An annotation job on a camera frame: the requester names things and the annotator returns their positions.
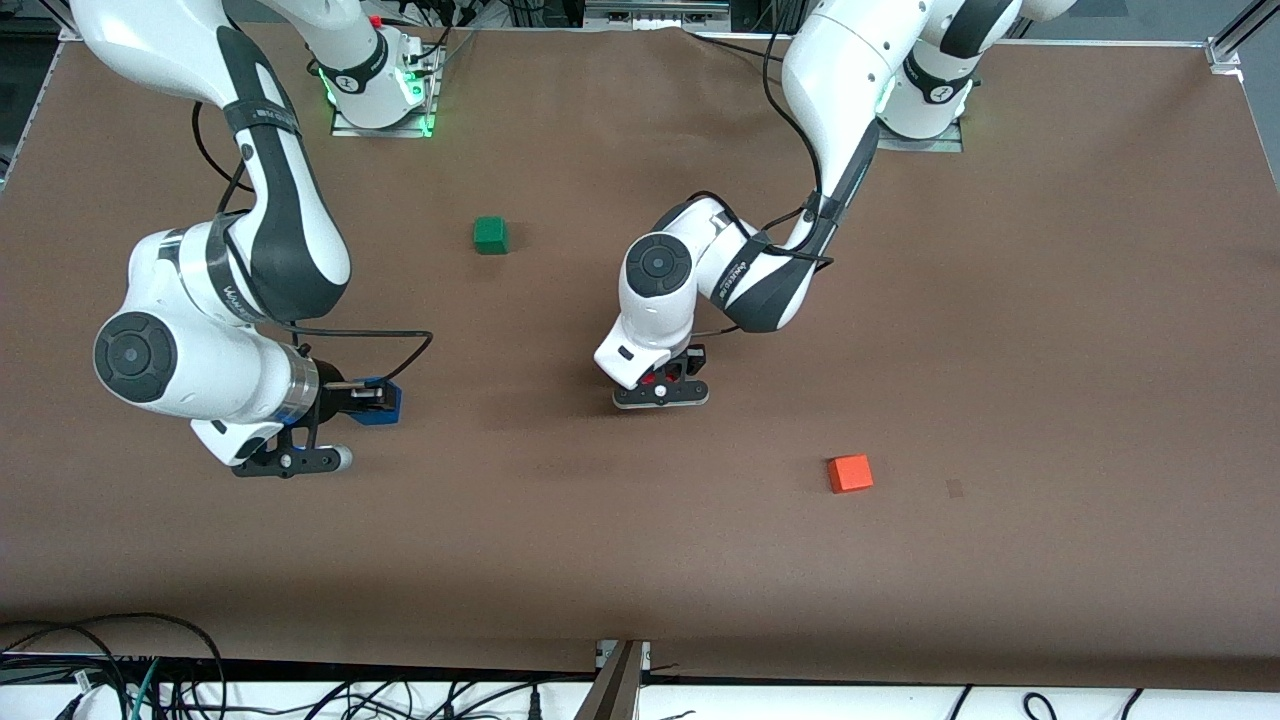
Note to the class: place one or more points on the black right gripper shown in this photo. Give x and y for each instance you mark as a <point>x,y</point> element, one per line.
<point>331,396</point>

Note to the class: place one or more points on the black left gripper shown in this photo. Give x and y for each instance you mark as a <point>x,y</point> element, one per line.
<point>693,357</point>

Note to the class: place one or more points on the blue wooden block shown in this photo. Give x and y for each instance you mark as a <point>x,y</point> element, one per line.
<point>385,420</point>

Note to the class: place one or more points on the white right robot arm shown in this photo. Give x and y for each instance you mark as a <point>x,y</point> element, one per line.
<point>200,360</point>

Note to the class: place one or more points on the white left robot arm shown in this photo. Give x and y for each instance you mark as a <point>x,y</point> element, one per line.
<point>850,60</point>

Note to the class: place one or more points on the brown paper table cover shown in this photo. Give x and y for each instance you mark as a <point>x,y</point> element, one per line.
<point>640,560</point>

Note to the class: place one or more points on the green wooden block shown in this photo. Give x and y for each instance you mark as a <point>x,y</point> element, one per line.
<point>490,236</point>

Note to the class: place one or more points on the orange wooden block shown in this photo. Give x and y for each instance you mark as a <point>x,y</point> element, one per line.
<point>850,474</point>

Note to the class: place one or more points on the white shelf board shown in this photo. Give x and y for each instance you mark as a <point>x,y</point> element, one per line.
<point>800,705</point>

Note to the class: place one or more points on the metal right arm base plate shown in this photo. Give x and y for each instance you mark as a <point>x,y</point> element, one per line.
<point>420,125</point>

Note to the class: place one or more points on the aluminium profile post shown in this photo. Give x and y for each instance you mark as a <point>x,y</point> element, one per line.
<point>615,690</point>

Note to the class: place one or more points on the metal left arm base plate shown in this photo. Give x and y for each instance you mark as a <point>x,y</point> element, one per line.
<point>920,145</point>

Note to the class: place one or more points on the grey metal equipment rail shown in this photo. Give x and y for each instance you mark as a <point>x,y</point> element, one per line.
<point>655,12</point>

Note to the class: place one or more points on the aluminium corner bracket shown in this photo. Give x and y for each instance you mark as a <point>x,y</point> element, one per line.
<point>1225,55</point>

